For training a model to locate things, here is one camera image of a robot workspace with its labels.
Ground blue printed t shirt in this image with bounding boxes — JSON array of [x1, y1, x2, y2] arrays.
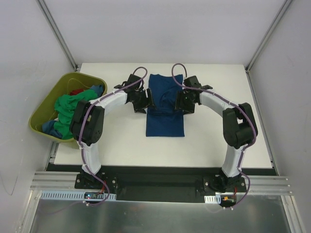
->
[[146, 74, 185, 137]]

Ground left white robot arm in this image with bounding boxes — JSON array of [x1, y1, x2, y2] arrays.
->
[[69, 84, 155, 190]]

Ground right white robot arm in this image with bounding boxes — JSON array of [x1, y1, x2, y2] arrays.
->
[[175, 86, 258, 193]]

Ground red t shirt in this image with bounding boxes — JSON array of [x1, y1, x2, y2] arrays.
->
[[69, 89, 84, 96]]

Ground green t shirt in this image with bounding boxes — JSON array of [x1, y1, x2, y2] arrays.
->
[[53, 89, 98, 140]]

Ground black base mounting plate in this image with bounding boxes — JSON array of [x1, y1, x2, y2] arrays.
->
[[74, 166, 246, 203]]

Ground teal blue t shirt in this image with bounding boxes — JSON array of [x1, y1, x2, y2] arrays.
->
[[42, 85, 104, 139]]

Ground olive green plastic bin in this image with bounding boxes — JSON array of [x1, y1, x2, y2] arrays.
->
[[29, 72, 107, 143]]

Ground right white cable duct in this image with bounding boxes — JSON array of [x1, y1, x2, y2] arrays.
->
[[204, 195, 221, 204]]

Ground white cable duct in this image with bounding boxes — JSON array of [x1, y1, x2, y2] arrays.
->
[[204, 195, 221, 204], [41, 191, 117, 202]]

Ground aluminium frame rail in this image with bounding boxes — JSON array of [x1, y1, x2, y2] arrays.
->
[[31, 171, 294, 196]]

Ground left white cable duct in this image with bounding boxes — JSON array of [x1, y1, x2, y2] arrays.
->
[[41, 191, 117, 202]]

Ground left aluminium corner post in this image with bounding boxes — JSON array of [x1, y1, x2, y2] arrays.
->
[[36, 0, 78, 71]]

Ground aluminium corner post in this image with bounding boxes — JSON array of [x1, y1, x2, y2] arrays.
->
[[36, 0, 78, 71], [244, 0, 294, 73]]

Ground right aluminium corner post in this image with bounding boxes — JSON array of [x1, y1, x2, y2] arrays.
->
[[244, 0, 294, 73]]

